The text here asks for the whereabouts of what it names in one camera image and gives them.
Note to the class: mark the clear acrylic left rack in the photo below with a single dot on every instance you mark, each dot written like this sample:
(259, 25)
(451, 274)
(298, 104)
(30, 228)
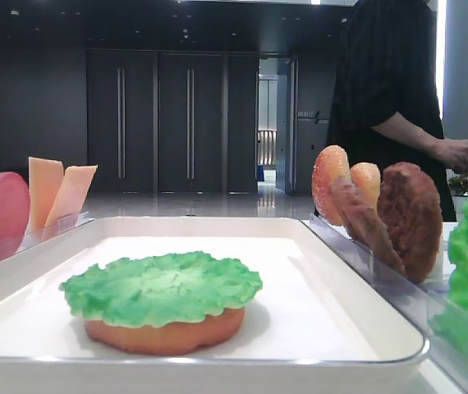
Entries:
(33, 236)

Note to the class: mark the orange cheese slice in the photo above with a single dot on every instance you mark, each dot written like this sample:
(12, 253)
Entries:
(72, 192)
(45, 178)

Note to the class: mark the clear acrylic rack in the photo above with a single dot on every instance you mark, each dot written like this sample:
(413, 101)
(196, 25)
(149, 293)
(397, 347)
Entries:
(33, 236)
(446, 368)

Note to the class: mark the sesame bun inner right rack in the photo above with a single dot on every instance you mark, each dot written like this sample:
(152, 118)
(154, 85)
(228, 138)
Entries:
(367, 177)

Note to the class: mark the sesame bun rack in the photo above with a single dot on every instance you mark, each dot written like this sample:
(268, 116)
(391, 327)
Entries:
(331, 163)
(367, 177)

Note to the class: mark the brown meat patty outer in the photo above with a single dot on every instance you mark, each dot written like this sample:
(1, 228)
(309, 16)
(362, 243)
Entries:
(409, 205)

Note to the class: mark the white rectangular tray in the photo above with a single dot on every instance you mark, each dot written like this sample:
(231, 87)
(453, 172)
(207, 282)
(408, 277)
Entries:
(313, 310)

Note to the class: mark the orange cheese slice left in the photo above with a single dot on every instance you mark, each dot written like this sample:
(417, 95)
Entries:
(45, 178)

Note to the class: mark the brown meat patty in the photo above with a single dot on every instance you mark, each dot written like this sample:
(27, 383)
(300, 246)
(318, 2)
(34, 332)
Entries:
(409, 205)
(362, 223)

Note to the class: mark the person's hand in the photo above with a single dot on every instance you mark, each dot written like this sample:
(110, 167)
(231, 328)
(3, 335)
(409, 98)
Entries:
(453, 153)

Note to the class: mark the green lettuce leaf on bun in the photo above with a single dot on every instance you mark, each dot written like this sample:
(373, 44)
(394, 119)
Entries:
(158, 290)

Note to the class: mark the orange cheese slice right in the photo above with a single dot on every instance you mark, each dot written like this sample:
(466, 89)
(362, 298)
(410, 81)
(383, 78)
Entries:
(72, 192)

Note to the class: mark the clear acrylic right rack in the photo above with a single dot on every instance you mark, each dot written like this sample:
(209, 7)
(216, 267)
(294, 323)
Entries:
(446, 368)

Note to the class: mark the brown meat patty inner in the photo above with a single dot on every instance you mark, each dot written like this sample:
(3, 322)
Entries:
(362, 223)

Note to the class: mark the person in black shirt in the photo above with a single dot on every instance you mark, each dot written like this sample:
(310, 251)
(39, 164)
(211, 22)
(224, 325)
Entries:
(385, 106)

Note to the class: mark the bottom bun in tray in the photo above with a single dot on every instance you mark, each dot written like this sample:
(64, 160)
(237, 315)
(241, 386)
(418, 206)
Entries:
(176, 338)

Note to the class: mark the sesame bun outer right rack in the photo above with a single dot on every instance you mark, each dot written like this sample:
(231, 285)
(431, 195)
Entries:
(331, 163)

